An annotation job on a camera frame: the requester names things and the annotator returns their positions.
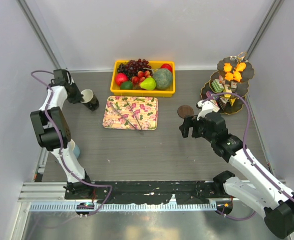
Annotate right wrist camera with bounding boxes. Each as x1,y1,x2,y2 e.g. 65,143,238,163
196,100,214,121

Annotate green lime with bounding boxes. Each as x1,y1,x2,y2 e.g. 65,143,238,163
120,81,133,90

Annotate green melon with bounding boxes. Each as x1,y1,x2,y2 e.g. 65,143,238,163
153,68,173,90

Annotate green white cake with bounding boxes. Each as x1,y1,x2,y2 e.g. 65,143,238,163
211,79,224,93

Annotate floral serving tray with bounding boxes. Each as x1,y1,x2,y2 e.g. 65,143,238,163
103,96,158,131

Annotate chocolate cake slice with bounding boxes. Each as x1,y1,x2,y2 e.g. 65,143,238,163
218,97,229,111

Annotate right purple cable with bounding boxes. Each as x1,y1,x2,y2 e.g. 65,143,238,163
201,92,294,235

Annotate metal serving tongs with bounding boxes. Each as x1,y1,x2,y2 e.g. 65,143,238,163
110,103,144,135

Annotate yellow layered cake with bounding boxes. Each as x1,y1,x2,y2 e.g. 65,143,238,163
223,84,232,99

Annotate yellow plastic fruit bin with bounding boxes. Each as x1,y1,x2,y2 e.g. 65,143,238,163
110,60,176,97

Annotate round wooden coaster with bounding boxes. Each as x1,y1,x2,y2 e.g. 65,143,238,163
177,105,194,119

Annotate dark red grape bunch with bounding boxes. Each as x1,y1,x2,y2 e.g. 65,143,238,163
117,59,151,78

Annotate red apple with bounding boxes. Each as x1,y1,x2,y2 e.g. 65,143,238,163
115,73,128,86

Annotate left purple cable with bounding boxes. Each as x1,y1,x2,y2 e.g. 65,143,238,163
31,70,113,217

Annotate red cherries cluster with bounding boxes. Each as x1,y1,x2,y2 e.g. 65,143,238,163
131,70,152,86

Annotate purple cable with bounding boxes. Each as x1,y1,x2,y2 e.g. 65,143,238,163
201,92,294,235
31,70,113,217

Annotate green pear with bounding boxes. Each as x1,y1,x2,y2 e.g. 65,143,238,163
140,77,156,91

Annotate orange fish cookie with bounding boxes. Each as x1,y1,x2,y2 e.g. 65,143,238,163
224,72,234,81
223,63,232,73
233,71,242,83
235,62,246,72

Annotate three-tier black cake stand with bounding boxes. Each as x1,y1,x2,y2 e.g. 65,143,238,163
200,52,255,115

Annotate white paper cup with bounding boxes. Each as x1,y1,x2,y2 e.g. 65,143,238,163
70,139,81,159

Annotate black paper cup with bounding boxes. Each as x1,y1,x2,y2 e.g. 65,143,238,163
81,89,99,112

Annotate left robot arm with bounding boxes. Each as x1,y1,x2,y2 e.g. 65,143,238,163
30,69,94,199

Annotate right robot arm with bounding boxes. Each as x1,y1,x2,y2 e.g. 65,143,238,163
179,112,294,239

